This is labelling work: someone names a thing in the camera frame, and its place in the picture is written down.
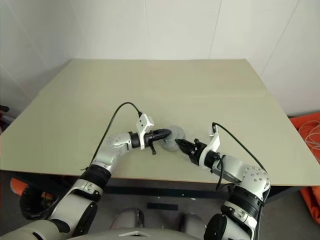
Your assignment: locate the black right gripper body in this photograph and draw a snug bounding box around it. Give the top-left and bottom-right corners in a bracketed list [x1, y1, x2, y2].
[189, 138, 206, 165]

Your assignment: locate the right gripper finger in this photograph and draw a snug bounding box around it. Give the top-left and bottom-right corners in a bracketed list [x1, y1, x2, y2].
[175, 139, 195, 150]
[175, 141, 194, 155]

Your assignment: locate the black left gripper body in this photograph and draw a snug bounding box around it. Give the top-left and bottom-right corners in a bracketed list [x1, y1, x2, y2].
[144, 131, 158, 156]

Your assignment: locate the motor housing with copper coils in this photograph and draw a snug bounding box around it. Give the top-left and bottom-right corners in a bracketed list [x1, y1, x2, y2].
[161, 136, 185, 153]

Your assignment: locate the black floor strip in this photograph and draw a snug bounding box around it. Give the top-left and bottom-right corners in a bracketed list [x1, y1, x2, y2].
[146, 202, 179, 211]

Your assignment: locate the grey rounded shell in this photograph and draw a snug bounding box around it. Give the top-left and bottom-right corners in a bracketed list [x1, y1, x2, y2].
[109, 207, 146, 231]
[178, 212, 207, 232]

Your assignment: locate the orange fabric bag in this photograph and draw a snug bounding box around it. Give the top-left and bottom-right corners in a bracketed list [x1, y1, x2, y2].
[289, 112, 320, 166]
[299, 186, 320, 226]

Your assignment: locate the silver robot torso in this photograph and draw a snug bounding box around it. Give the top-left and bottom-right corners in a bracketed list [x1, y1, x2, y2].
[0, 219, 208, 240]

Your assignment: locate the black round basket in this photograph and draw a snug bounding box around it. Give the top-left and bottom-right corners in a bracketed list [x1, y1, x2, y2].
[18, 186, 61, 221]

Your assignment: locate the orange cushion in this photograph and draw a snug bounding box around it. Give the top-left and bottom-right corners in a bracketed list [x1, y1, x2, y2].
[9, 177, 28, 198]

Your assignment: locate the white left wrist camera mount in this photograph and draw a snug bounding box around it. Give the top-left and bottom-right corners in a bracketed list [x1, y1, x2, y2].
[135, 112, 156, 151]

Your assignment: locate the silver wrist camera with cable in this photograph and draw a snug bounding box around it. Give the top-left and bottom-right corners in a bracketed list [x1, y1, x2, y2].
[199, 123, 221, 167]

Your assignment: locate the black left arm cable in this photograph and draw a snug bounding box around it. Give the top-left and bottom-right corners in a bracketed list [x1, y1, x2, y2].
[84, 101, 144, 173]

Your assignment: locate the black table frame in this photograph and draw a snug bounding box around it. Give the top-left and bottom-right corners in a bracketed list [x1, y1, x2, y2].
[0, 169, 301, 201]

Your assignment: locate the white coiled cord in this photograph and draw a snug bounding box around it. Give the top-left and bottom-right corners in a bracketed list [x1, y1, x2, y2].
[297, 119, 320, 163]

